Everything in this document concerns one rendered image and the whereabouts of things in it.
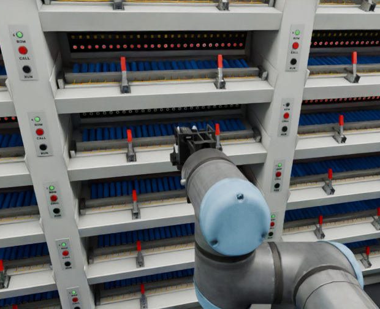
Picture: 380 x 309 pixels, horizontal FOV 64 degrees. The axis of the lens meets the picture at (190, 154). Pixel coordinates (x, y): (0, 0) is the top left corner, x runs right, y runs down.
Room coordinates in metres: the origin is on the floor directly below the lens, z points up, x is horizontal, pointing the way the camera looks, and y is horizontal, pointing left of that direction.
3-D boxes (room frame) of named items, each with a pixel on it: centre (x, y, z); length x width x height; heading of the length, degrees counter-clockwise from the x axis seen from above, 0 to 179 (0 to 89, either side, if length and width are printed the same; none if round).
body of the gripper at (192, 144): (0.53, -0.01, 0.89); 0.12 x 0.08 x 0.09; 12
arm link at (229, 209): (0.37, -0.05, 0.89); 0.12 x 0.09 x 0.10; 12
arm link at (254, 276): (0.36, -0.06, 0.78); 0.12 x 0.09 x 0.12; 90
